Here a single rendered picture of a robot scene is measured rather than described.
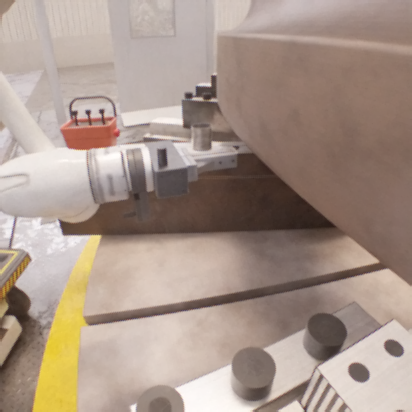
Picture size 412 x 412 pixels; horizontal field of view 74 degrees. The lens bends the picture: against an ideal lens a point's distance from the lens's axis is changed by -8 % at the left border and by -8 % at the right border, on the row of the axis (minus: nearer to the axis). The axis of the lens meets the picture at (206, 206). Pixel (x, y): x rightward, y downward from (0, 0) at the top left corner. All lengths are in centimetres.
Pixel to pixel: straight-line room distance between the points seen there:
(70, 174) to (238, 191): 88
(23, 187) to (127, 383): 62
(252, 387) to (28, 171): 43
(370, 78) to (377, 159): 10
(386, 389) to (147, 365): 71
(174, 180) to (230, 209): 84
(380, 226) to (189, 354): 68
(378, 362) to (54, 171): 47
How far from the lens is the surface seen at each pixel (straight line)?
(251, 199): 127
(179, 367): 92
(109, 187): 47
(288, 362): 52
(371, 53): 42
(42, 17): 409
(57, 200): 48
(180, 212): 128
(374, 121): 41
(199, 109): 215
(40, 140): 68
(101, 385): 94
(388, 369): 36
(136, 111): 420
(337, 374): 34
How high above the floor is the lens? 112
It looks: 32 degrees down
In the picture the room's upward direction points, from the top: 1 degrees counter-clockwise
